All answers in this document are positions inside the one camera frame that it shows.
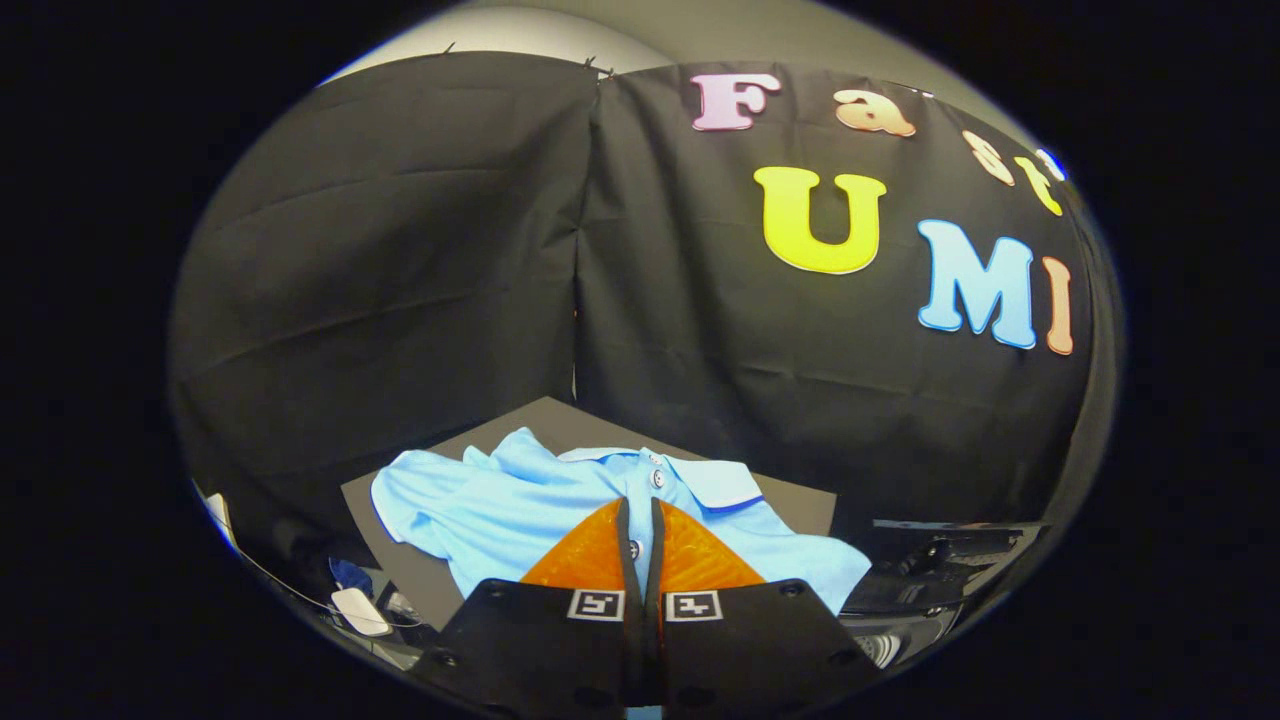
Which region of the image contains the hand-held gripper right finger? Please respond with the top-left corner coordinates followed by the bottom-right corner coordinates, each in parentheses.
top-left (645, 497), bottom-right (887, 716)

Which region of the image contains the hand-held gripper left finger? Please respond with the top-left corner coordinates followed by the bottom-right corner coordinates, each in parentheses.
top-left (410, 497), bottom-right (647, 716)

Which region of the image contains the light blue polo shirt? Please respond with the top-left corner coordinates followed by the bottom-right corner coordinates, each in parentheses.
top-left (370, 428), bottom-right (873, 616)

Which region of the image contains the grey cabinet with black top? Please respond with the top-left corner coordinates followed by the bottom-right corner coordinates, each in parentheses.
top-left (340, 396), bottom-right (839, 633)

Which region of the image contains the white oval device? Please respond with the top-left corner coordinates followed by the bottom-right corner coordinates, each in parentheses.
top-left (330, 588), bottom-right (394, 638)

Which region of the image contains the dark blue cloth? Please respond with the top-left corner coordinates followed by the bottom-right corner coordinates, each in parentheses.
top-left (329, 557), bottom-right (375, 600)

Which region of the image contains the black backdrop cloth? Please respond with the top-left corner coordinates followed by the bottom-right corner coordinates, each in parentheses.
top-left (168, 50), bottom-right (1123, 581)

